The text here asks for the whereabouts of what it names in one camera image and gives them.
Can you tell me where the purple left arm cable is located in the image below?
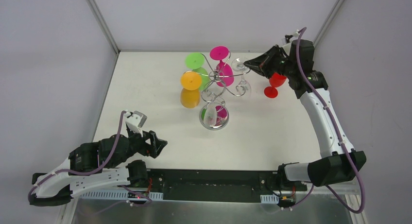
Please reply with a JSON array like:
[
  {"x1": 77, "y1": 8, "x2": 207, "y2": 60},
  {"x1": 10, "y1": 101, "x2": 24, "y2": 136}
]
[{"x1": 27, "y1": 110, "x2": 154, "y2": 217}]

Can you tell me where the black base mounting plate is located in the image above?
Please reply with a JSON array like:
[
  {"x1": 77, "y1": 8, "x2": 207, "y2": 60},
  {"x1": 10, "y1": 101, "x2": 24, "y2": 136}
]
[{"x1": 128, "y1": 169, "x2": 308, "y2": 203}]

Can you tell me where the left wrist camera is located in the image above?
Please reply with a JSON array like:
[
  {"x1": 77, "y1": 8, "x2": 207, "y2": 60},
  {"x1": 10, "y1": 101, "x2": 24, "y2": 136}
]
[{"x1": 124, "y1": 111, "x2": 147, "y2": 136}]

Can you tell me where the green wine glass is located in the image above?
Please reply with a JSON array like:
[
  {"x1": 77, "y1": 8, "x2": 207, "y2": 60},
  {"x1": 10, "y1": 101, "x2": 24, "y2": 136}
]
[{"x1": 184, "y1": 52, "x2": 210, "y2": 92}]

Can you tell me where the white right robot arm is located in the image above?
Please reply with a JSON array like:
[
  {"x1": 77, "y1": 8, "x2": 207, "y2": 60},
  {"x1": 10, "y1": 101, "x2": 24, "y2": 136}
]
[{"x1": 243, "y1": 39, "x2": 366, "y2": 190}]

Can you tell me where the clear wine glass lower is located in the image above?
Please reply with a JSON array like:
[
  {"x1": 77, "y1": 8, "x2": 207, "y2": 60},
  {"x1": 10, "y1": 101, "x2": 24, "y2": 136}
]
[{"x1": 203, "y1": 90, "x2": 225, "y2": 129}]

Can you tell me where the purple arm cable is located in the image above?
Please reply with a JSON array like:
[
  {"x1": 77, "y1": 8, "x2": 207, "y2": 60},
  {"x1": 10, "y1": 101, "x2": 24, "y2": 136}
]
[
  {"x1": 27, "y1": 110, "x2": 154, "y2": 217},
  {"x1": 260, "y1": 27, "x2": 366, "y2": 214}
]

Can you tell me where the orange wine glass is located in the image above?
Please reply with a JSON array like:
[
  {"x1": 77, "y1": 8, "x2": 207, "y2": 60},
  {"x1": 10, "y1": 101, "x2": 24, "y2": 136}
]
[{"x1": 180, "y1": 71, "x2": 202, "y2": 109}]

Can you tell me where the red wine glass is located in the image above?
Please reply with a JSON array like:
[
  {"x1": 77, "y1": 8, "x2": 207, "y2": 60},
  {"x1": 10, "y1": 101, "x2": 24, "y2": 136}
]
[{"x1": 264, "y1": 73, "x2": 287, "y2": 98}]

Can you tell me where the pink wine glass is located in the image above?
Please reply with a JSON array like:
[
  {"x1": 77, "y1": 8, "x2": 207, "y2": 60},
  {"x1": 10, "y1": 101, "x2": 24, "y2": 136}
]
[{"x1": 209, "y1": 46, "x2": 234, "y2": 87}]

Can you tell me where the clear wine glass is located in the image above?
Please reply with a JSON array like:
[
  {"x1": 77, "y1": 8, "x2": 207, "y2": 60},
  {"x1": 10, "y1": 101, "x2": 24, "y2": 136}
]
[
  {"x1": 203, "y1": 90, "x2": 225, "y2": 129},
  {"x1": 231, "y1": 57, "x2": 252, "y2": 97}
]

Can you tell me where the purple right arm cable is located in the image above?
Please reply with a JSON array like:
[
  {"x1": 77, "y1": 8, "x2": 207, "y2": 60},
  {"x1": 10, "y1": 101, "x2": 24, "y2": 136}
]
[{"x1": 260, "y1": 27, "x2": 366, "y2": 214}]

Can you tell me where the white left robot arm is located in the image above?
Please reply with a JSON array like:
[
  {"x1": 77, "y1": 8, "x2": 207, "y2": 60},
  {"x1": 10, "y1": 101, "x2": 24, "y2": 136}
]
[{"x1": 28, "y1": 131, "x2": 168, "y2": 207}]

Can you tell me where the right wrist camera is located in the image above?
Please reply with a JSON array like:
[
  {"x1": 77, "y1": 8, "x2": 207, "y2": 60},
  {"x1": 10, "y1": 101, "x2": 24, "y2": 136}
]
[{"x1": 282, "y1": 31, "x2": 300, "y2": 46}]

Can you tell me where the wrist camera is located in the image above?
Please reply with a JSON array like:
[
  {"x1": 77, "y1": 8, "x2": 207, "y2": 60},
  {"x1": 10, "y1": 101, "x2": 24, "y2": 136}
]
[
  {"x1": 282, "y1": 31, "x2": 300, "y2": 46},
  {"x1": 124, "y1": 111, "x2": 147, "y2": 136}
]

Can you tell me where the chrome wine glass rack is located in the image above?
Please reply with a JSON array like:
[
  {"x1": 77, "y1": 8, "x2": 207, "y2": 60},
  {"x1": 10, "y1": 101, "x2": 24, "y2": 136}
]
[{"x1": 199, "y1": 53, "x2": 252, "y2": 131}]

